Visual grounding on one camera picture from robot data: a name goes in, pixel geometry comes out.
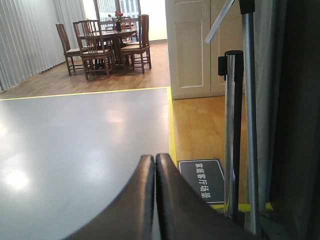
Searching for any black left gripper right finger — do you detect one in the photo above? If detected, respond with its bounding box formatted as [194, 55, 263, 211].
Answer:
[155, 153, 257, 240]

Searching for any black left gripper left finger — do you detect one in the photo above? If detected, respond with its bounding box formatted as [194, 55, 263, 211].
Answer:
[66, 154, 155, 240]

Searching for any grey curtain beside fridge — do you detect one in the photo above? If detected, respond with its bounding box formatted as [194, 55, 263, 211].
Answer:
[254, 0, 288, 210]

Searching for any grey floor sign sticker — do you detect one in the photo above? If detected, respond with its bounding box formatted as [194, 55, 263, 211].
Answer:
[178, 158, 225, 205]

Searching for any white panelled door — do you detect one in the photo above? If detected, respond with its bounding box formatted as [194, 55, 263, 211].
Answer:
[165, 0, 243, 100]

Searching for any wooden dining chair right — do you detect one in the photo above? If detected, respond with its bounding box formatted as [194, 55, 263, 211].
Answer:
[120, 14, 152, 74]

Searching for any wooden dining chair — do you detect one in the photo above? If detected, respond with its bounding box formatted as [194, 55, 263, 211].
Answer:
[73, 19, 114, 81]
[120, 14, 152, 74]
[55, 23, 88, 76]

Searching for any wooden dining chair left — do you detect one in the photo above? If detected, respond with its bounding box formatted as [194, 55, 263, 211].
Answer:
[55, 23, 88, 76]

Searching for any wooden dining table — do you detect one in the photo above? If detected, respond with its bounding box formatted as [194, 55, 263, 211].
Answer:
[101, 26, 138, 70]

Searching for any wooden dining chair front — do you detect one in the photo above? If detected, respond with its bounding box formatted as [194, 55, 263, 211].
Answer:
[73, 19, 114, 81]

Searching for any vase with red flowers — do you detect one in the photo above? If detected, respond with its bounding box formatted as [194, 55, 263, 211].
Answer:
[108, 11, 124, 32]

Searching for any silver sign stand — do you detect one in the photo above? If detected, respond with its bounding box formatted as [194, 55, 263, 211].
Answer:
[204, 0, 261, 236]

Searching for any chrome stanchion post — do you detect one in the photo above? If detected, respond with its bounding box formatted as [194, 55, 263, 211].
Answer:
[218, 50, 244, 222]

